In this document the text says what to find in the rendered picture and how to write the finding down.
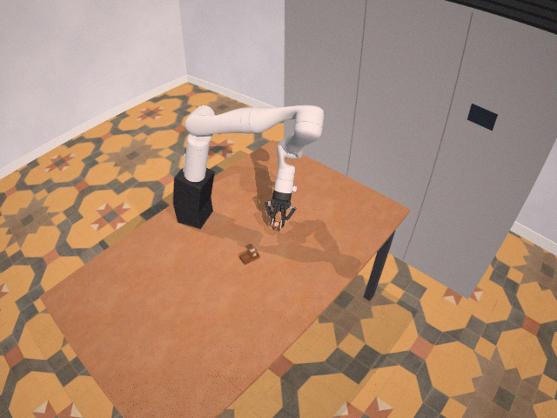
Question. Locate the brown rectangular tray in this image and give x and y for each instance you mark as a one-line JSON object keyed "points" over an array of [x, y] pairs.
{"points": [[247, 258]]}

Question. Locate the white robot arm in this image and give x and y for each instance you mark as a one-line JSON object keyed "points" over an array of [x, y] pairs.
{"points": [[202, 122]]}

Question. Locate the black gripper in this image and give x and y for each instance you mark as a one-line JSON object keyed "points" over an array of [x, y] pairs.
{"points": [[280, 205]]}

